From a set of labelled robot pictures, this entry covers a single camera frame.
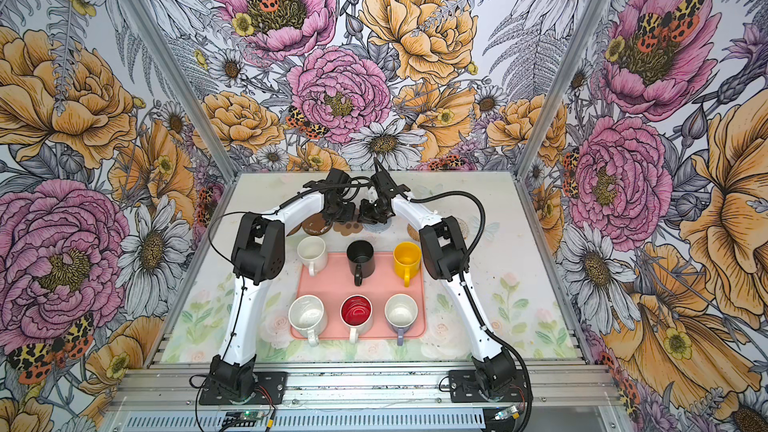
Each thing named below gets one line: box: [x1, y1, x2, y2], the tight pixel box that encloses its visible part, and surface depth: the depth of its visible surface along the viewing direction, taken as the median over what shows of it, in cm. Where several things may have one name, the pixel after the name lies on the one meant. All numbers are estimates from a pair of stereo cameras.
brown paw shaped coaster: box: [333, 221, 363, 236], surface depth 107 cm
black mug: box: [346, 240, 375, 287], surface depth 91 cm
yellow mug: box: [393, 241, 422, 288], surface depth 90 cm
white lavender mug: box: [384, 293, 419, 346], surface depth 82 cm
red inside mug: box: [340, 294, 373, 344], surface depth 83 cm
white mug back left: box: [297, 236, 328, 277], surface depth 90 cm
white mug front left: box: [288, 294, 328, 347], surface depth 81 cm
